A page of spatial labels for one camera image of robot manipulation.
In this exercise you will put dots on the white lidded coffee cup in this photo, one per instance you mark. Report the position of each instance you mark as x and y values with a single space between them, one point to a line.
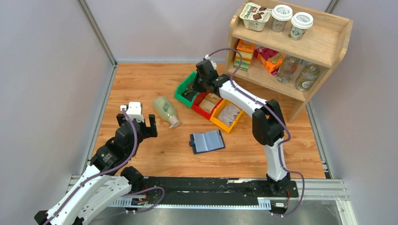
300 23
281 14

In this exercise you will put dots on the yellow plastic bin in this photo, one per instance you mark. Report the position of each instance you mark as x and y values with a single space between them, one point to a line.
216 113

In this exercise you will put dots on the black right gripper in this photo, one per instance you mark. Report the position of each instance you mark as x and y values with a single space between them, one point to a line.
196 87

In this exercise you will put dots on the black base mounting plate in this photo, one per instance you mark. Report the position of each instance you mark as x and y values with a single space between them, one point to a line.
207 191

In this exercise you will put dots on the red plastic bin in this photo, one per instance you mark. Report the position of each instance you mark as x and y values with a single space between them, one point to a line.
195 106

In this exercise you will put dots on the clear glass bottle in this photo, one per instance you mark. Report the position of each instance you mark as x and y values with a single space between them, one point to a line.
287 68
307 76

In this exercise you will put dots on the wooden shelf unit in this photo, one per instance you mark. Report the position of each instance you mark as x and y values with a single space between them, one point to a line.
325 44

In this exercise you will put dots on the tan cards in red bin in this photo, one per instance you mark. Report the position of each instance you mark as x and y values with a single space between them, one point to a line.
209 102

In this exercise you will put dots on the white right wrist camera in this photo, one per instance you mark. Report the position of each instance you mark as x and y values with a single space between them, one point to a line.
207 57

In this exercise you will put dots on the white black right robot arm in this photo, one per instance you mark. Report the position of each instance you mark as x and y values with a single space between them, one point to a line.
268 125

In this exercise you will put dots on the left clear glass bottle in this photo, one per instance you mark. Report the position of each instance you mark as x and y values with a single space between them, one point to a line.
287 68

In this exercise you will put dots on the blue leather card holder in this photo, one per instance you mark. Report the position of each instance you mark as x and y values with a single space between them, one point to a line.
206 141

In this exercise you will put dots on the silver cards in yellow bin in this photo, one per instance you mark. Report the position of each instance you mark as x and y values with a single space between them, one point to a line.
228 114

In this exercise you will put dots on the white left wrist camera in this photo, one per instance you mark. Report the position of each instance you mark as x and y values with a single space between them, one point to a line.
133 110

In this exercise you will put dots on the orange pink snack box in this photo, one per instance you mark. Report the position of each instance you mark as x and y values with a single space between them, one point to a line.
270 59

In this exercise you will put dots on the green plastic bin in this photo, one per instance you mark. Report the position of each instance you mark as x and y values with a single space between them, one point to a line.
186 84

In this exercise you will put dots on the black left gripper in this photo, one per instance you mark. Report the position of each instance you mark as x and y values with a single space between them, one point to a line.
153 131

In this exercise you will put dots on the stack of sponges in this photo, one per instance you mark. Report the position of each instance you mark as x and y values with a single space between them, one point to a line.
246 50

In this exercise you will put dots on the right clear glass bottle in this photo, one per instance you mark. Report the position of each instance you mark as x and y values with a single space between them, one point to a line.
307 76

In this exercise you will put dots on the chobani yogurt cup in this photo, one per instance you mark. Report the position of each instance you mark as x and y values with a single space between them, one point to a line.
255 16

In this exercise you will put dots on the right white lidded coffee cup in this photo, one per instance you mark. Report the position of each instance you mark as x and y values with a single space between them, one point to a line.
300 23

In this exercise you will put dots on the green liquid plastic bottle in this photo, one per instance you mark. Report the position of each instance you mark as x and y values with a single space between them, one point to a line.
166 111

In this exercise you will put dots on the aluminium frame rail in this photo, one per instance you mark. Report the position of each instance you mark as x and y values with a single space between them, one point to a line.
318 190

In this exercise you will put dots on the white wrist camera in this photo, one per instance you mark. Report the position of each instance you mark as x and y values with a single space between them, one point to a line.
133 110
207 57

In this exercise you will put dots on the left white lidded coffee cup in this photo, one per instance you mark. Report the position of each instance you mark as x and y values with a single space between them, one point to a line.
281 14

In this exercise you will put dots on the black cards in green bin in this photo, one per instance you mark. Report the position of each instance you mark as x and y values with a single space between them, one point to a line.
189 94

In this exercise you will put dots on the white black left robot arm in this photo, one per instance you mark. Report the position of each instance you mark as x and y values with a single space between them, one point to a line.
106 178

